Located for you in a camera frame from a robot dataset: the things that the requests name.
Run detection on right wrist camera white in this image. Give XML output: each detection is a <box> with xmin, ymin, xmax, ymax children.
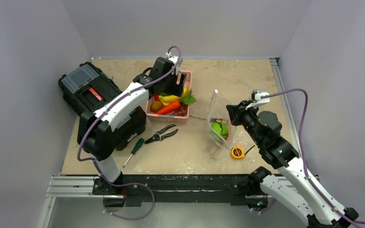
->
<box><xmin>245</xmin><ymin>90</ymin><xmax>270</xmax><ymax>110</ymax></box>

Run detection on green toy leaf vegetable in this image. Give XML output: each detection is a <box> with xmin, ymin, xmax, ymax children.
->
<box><xmin>180</xmin><ymin>90</ymin><xmax>197</xmax><ymax>105</ymax></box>

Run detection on orange tape measure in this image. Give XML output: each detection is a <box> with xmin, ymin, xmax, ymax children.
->
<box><xmin>230</xmin><ymin>145</ymin><xmax>255</xmax><ymax>160</ymax></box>

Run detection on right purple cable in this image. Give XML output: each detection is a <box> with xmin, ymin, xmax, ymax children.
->
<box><xmin>261</xmin><ymin>88</ymin><xmax>365</xmax><ymax>228</ymax></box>

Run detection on orange toy carrot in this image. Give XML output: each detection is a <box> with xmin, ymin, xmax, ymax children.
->
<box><xmin>155</xmin><ymin>100</ymin><xmax>181</xmax><ymax>115</ymax></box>

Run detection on black yellow screwdriver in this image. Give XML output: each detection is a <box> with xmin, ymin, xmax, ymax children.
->
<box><xmin>190</xmin><ymin>115</ymin><xmax>227</xmax><ymax>124</ymax></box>

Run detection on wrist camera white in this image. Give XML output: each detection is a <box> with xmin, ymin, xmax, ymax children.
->
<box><xmin>245</xmin><ymin>90</ymin><xmax>270</xmax><ymax>110</ymax></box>
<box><xmin>165</xmin><ymin>52</ymin><xmax>183</xmax><ymax>67</ymax></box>

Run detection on green handled screwdriver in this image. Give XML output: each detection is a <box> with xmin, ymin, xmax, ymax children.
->
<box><xmin>123</xmin><ymin>138</ymin><xmax>145</xmax><ymax>168</ymax></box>

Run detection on black tool box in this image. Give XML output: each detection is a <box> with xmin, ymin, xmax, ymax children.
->
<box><xmin>58</xmin><ymin>62</ymin><xmax>146</xmax><ymax>153</ymax></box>

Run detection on aluminium frame rail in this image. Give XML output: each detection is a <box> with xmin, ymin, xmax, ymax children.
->
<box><xmin>269</xmin><ymin>58</ymin><xmax>308</xmax><ymax>159</ymax></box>

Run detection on brown toy kiwi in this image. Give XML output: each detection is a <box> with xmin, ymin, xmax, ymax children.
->
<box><xmin>150</xmin><ymin>100</ymin><xmax>164</xmax><ymax>113</ymax></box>

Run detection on pink plastic basket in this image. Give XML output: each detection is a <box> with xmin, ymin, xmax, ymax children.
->
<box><xmin>145</xmin><ymin>70</ymin><xmax>192</xmax><ymax>123</ymax></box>

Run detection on black pliers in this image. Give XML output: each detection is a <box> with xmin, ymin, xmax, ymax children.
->
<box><xmin>144</xmin><ymin>124</ymin><xmax>178</xmax><ymax>144</ymax></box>

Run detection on yellow toy banana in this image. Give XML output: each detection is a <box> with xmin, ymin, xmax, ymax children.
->
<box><xmin>158</xmin><ymin>87</ymin><xmax>189</xmax><ymax>106</ymax></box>

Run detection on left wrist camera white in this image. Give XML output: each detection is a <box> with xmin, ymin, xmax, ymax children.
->
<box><xmin>165</xmin><ymin>52</ymin><xmax>183</xmax><ymax>67</ymax></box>

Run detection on clear zip top bag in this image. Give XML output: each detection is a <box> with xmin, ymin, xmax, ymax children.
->
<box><xmin>207</xmin><ymin>89</ymin><xmax>236</xmax><ymax>152</ymax></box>

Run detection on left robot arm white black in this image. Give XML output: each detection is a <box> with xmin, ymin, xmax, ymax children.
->
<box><xmin>77</xmin><ymin>52</ymin><xmax>185</xmax><ymax>194</ymax></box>

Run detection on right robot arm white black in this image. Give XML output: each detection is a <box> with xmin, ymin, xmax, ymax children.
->
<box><xmin>226</xmin><ymin>101</ymin><xmax>359</xmax><ymax>228</ymax></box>

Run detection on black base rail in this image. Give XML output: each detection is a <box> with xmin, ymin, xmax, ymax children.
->
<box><xmin>92</xmin><ymin>174</ymin><xmax>273</xmax><ymax>210</ymax></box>

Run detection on green toy watermelon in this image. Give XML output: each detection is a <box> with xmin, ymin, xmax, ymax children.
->
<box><xmin>210</xmin><ymin>123</ymin><xmax>229</xmax><ymax>141</ymax></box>

